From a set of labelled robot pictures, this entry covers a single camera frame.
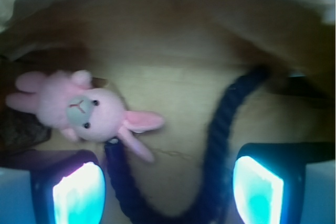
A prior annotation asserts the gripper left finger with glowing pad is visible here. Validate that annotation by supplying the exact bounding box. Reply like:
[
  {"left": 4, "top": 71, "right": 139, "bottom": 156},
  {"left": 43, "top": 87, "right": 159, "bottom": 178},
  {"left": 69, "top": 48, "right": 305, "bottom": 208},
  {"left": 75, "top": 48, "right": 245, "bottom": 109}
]
[{"left": 1, "top": 150, "right": 106, "bottom": 223}]

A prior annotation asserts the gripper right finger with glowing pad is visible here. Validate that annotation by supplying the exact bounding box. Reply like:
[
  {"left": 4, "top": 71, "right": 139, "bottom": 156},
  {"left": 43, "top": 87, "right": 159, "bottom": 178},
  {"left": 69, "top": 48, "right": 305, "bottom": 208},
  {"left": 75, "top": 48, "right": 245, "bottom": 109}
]
[{"left": 233, "top": 142, "right": 335, "bottom": 223}]

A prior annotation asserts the dark blue twisted rope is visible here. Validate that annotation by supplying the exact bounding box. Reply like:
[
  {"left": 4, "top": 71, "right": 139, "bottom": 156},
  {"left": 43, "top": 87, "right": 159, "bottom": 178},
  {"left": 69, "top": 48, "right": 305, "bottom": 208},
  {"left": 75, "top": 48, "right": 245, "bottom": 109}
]
[{"left": 104, "top": 64, "right": 271, "bottom": 224}]

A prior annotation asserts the brown crumpled object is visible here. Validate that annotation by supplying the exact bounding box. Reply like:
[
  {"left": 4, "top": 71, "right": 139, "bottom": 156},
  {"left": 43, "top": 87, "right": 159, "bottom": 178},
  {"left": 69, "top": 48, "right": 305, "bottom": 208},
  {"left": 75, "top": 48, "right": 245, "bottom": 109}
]
[{"left": 1, "top": 108, "right": 51, "bottom": 152}]

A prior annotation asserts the pink plush bunny toy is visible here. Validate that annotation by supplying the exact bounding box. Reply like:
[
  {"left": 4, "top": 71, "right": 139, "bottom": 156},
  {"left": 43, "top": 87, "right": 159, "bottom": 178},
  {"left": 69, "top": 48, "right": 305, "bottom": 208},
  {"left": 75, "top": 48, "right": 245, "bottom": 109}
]
[{"left": 5, "top": 70, "right": 164, "bottom": 162}]

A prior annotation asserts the brown paper bag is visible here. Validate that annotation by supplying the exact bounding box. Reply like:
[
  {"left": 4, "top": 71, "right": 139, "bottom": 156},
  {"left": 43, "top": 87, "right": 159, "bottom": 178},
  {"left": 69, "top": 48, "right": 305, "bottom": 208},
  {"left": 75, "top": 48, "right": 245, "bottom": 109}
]
[{"left": 0, "top": 0, "right": 336, "bottom": 172}]

